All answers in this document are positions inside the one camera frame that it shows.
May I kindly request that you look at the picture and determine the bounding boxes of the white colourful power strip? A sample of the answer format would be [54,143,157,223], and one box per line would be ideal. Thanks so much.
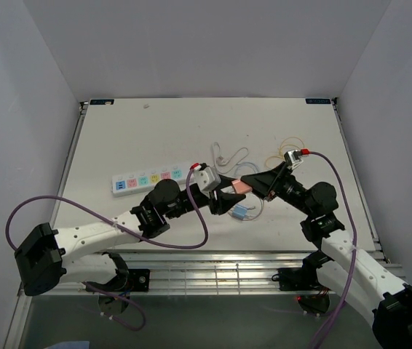
[111,163,190,197]

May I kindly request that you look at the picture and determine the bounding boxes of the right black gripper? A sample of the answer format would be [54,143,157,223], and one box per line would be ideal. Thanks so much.
[239,161,315,217]

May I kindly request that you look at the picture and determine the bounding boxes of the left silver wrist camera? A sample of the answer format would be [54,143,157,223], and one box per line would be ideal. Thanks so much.
[194,167,221,193]

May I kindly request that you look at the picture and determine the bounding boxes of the pink charger plug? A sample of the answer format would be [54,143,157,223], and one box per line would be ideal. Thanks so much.
[231,180,253,194]

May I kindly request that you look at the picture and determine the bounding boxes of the blue charger plug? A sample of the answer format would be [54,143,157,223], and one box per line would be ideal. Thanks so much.
[230,204,248,221]

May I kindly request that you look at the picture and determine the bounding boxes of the left blue corner label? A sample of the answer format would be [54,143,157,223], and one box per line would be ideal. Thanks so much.
[90,99,114,105]

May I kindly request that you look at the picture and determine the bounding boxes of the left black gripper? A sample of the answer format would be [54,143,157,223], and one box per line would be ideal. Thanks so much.
[165,172,245,220]

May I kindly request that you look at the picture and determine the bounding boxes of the yellow thin cable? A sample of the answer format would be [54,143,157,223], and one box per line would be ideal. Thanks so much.
[266,136,306,165]

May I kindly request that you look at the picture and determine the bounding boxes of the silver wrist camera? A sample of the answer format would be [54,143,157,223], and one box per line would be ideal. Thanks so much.
[194,167,221,193]
[284,150,303,170]

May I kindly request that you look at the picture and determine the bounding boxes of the blue corner label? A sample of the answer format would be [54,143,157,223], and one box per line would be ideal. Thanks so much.
[305,98,332,105]
[90,99,114,105]

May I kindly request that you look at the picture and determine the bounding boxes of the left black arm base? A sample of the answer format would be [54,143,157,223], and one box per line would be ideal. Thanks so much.
[99,252,151,293]

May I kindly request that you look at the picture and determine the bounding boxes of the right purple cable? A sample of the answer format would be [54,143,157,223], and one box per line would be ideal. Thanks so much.
[307,148,359,349]

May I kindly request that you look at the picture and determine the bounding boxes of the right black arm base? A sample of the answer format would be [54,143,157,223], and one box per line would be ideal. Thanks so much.
[271,251,333,291]

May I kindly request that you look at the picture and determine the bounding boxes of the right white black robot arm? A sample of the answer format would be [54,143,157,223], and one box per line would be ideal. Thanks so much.
[241,164,412,348]

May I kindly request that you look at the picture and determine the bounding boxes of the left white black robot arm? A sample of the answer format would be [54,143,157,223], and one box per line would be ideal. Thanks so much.
[13,172,248,296]

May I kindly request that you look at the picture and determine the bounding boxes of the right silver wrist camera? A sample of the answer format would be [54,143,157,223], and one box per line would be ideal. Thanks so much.
[284,150,303,170]

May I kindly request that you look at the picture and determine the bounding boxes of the white power strip cord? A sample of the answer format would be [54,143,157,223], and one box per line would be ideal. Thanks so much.
[211,141,249,173]

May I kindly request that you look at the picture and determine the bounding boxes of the right blue corner label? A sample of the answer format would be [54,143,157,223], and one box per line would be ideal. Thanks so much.
[305,98,332,105]

